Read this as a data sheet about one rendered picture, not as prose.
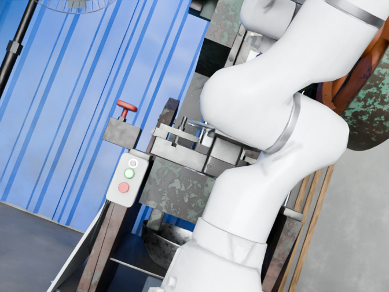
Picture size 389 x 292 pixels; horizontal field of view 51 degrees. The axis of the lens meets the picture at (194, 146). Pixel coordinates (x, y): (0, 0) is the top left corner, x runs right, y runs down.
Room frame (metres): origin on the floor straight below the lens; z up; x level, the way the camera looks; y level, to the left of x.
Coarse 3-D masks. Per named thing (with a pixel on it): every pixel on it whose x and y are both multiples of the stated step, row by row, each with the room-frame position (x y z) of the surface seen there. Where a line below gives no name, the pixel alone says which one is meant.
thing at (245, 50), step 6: (246, 30) 1.36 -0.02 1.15; (240, 48) 1.36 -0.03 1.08; (246, 48) 1.36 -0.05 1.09; (252, 48) 1.36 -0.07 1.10; (240, 54) 1.36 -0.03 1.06; (246, 54) 1.36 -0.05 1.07; (252, 54) 1.36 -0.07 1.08; (234, 60) 1.36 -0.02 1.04; (240, 60) 1.36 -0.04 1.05; (246, 60) 1.36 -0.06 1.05
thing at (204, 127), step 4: (192, 124) 1.29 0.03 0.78; (196, 124) 1.24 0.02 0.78; (200, 124) 1.22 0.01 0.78; (204, 124) 1.21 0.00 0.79; (196, 128) 1.39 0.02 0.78; (200, 128) 1.33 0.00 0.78; (204, 128) 1.27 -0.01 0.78; (208, 128) 1.22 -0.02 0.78; (212, 128) 1.19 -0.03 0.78; (204, 132) 1.43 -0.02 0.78
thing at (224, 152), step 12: (216, 132) 1.14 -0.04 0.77; (216, 144) 1.26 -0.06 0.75; (228, 144) 1.27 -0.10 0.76; (240, 144) 1.21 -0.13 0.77; (216, 156) 1.26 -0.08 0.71; (228, 156) 1.27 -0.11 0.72; (240, 156) 1.27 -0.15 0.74; (204, 168) 1.27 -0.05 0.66; (216, 168) 1.27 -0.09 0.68; (228, 168) 1.27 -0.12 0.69
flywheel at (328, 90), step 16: (384, 32) 1.35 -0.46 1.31; (368, 48) 1.41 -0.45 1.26; (384, 48) 1.35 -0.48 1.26; (368, 64) 1.39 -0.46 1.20; (336, 80) 1.67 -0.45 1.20; (352, 80) 1.49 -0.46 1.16; (320, 96) 1.68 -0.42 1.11; (336, 96) 1.59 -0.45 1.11; (352, 96) 1.33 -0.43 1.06; (336, 112) 1.42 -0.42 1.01
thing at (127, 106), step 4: (120, 100) 1.17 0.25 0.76; (120, 104) 1.17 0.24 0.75; (124, 104) 1.17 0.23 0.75; (128, 104) 1.17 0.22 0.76; (132, 104) 1.18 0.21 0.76; (124, 108) 1.20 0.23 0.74; (128, 108) 1.17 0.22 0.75; (132, 108) 1.17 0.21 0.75; (136, 108) 1.19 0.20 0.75; (124, 112) 1.20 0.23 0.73; (120, 116) 1.20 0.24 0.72; (124, 116) 1.20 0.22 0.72
